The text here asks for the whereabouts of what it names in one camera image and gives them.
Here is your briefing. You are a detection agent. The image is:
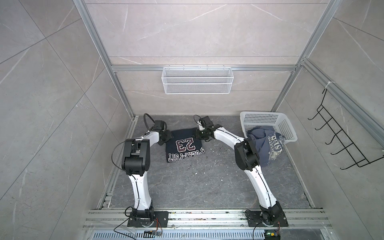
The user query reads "navy tank top red trim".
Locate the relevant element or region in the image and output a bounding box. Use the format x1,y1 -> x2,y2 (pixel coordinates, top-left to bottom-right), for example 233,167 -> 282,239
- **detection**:
166,128 -> 205,163

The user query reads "grey-blue printed tank top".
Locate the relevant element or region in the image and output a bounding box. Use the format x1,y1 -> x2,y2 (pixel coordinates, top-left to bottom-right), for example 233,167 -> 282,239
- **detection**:
247,126 -> 285,168

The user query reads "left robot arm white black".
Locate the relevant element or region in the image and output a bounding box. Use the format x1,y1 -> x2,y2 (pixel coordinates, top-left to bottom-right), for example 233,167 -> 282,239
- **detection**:
121,130 -> 172,227

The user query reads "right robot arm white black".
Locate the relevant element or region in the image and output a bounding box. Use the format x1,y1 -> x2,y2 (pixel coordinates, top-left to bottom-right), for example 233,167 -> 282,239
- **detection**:
194,125 -> 284,226

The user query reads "white plastic laundry basket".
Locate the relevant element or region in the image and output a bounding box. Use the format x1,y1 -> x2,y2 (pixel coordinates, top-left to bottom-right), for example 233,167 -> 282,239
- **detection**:
240,112 -> 298,143

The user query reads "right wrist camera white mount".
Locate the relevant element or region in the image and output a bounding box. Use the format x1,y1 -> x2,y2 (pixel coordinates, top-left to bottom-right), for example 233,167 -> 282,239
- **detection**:
198,116 -> 215,131

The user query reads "left black corrugated cable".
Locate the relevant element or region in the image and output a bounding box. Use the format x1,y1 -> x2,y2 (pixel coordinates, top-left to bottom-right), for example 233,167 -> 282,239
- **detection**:
142,112 -> 157,131

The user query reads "white wire mesh wall basket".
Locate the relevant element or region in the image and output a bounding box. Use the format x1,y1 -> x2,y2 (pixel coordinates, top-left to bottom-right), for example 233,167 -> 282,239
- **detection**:
162,67 -> 234,95

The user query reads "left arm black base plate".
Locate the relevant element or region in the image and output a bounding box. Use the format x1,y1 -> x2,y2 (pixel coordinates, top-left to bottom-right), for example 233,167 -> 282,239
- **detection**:
127,211 -> 169,228

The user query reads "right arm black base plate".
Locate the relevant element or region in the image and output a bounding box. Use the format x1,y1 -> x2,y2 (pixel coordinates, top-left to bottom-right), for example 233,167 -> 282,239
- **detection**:
244,210 -> 289,227

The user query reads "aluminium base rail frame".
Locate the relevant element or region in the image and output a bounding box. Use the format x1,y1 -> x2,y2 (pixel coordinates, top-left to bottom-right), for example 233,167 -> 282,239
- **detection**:
80,209 -> 338,240

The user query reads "black wire hook rack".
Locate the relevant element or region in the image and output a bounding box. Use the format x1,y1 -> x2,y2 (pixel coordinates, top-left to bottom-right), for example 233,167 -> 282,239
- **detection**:
308,89 -> 384,171

